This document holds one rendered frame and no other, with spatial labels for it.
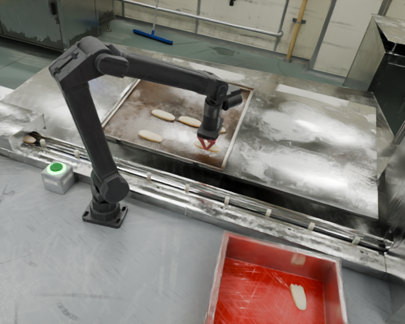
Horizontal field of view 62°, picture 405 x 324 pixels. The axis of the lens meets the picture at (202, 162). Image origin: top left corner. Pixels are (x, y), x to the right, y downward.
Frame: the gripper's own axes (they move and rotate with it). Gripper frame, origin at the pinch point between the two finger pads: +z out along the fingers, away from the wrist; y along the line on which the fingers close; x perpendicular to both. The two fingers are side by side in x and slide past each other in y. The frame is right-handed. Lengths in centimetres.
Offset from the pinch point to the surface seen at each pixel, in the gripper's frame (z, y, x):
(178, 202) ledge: 4.9, -23.5, 2.1
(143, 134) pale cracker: 4.3, 0.0, 24.9
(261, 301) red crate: 5, -45, -29
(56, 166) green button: 0, -28, 42
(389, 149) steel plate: 20, 48, -74
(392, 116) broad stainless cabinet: 64, 141, -103
